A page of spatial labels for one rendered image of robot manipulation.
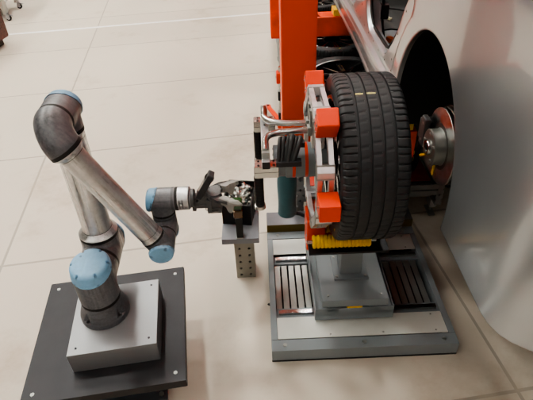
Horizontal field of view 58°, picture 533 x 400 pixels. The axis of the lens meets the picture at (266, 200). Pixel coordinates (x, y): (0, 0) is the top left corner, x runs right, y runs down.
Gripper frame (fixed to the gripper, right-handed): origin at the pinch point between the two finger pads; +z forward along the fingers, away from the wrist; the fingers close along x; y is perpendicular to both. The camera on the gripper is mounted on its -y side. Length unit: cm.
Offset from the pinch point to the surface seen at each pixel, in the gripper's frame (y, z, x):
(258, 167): -12.0, 6.1, 2.4
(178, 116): 79, -64, -228
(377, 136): -25, 46, 7
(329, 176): -11.8, 30.7, 10.1
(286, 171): -1.7, 16.9, -10.1
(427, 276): 74, 88, -24
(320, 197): -5.4, 27.5, 13.2
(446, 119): -16, 80, -21
